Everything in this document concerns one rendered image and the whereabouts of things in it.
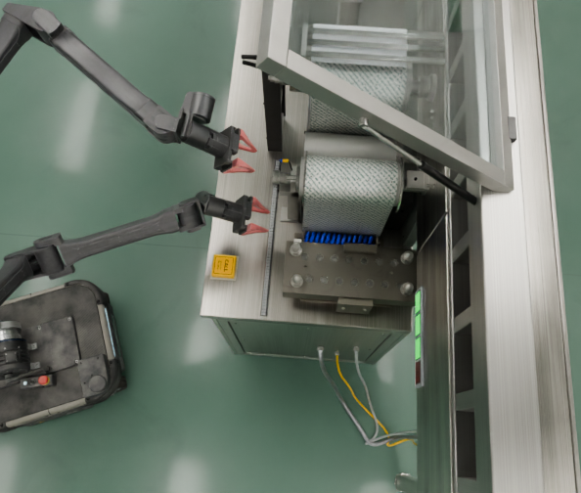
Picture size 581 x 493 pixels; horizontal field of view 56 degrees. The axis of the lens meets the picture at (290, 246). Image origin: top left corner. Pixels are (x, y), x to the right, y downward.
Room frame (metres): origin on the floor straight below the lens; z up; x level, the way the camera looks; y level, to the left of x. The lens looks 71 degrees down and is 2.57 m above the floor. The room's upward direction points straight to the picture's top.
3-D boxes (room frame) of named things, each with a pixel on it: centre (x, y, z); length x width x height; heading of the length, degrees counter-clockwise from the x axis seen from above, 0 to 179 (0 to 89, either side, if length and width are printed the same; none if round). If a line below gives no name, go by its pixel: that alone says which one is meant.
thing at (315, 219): (0.59, -0.15, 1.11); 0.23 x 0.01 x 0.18; 86
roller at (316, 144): (0.77, -0.17, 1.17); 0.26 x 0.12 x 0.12; 86
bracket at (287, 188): (0.70, 0.00, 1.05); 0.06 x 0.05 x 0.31; 86
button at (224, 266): (0.52, 0.21, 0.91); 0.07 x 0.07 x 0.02; 86
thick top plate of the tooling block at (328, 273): (0.47, -0.18, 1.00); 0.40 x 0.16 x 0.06; 86
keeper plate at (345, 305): (0.37, -0.19, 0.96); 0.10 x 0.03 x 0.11; 86
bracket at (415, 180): (0.64, -0.33, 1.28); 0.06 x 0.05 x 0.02; 86
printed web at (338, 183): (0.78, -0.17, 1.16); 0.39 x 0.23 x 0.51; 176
